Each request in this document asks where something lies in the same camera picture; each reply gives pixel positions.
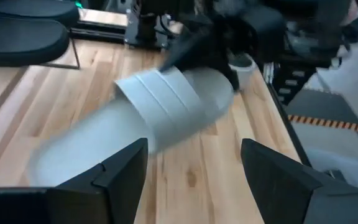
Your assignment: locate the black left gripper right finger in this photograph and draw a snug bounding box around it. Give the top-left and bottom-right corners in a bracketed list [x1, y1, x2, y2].
[240, 138, 345, 224]

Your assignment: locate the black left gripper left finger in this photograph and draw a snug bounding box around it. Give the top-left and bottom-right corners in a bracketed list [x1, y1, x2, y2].
[46, 138, 149, 224]

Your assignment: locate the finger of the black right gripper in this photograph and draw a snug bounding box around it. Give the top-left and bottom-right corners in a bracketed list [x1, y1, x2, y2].
[158, 30, 218, 75]
[221, 58, 241, 92]

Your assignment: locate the grey slide sandal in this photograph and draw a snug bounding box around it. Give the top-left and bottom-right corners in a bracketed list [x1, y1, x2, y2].
[26, 66, 236, 188]

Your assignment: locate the green plant in white pot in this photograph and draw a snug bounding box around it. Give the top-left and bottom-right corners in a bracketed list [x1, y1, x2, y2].
[228, 51, 258, 91]

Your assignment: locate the pale grey rounded object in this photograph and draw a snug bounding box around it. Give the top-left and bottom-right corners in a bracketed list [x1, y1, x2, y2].
[306, 148, 358, 191]

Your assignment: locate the striped hazard floor tape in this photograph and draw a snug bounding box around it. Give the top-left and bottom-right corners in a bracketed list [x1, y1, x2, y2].
[287, 114, 358, 134]

